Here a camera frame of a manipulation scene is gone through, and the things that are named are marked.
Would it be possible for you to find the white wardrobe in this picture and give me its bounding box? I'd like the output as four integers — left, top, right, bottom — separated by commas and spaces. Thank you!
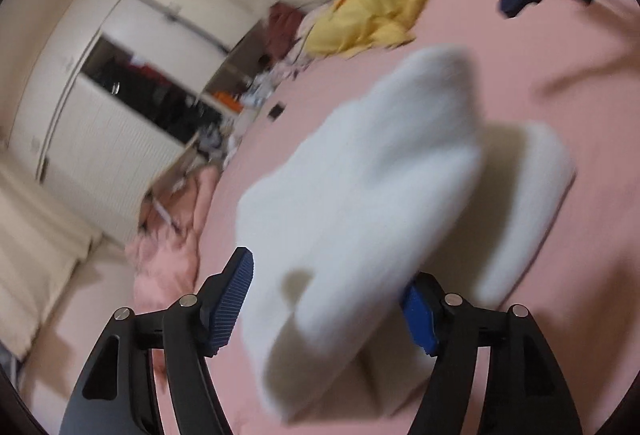
10, 0, 261, 246

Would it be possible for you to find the crumpled pink duvet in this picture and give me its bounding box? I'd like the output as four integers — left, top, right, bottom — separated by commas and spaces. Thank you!
125, 165, 221, 316

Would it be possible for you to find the white fleece garment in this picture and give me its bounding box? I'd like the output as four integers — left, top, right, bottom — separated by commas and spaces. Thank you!
235, 44, 576, 426

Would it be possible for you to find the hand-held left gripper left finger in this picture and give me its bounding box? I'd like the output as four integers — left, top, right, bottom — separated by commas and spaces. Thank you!
59, 246, 254, 435

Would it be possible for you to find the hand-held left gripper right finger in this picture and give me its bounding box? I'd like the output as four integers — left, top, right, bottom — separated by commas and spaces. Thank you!
400, 272, 581, 435

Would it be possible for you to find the white bedside shelf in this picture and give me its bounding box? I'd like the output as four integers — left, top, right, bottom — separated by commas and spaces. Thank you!
200, 30, 281, 116

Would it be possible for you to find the cluster of small bottles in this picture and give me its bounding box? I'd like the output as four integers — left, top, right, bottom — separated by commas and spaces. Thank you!
200, 60, 311, 166

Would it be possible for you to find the dark red cloth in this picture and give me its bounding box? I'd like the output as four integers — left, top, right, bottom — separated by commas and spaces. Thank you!
267, 2, 308, 60

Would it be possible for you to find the folding bed table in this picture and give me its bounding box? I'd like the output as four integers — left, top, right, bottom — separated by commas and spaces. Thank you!
147, 135, 216, 236

